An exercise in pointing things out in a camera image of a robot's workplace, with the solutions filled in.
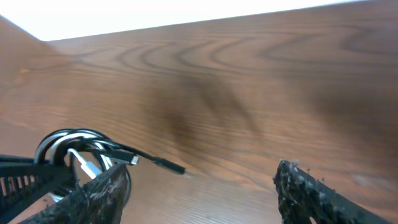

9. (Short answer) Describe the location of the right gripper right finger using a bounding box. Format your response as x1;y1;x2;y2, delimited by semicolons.
273;161;389;224

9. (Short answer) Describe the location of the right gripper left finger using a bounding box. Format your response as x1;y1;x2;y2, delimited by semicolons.
21;164;128;224

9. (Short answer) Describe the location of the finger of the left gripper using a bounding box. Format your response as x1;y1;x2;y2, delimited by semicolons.
1;155;72;223

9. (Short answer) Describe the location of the white USB cable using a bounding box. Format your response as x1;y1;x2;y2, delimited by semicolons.
33;132;114;202

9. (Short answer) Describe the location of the black USB cable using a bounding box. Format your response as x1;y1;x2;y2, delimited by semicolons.
33;128;186;206

